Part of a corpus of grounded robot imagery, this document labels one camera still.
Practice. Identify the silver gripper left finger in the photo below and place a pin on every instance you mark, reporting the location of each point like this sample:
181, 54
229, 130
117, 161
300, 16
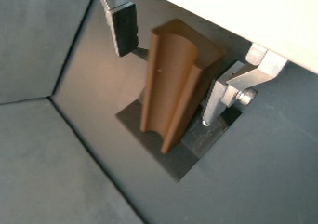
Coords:
121, 14

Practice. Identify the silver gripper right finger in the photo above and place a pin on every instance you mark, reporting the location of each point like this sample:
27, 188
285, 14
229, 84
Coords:
234, 86

